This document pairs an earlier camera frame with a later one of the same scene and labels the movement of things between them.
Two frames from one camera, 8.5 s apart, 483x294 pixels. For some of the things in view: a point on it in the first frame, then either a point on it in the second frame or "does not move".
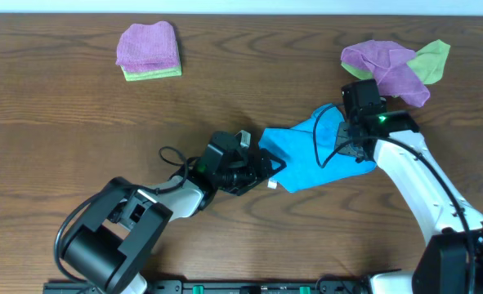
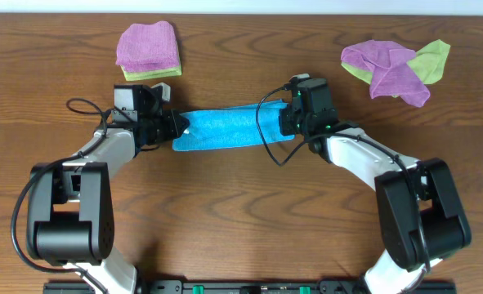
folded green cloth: [169, 72] does not move
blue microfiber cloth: [309, 154] -> [232, 126]
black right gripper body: [342, 135] -> [292, 122]
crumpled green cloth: [427, 64] does not move
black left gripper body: [239, 176] -> [158, 129]
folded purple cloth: [144, 46] does not move
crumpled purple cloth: [389, 64] does not move
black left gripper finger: [267, 156] -> [181, 122]
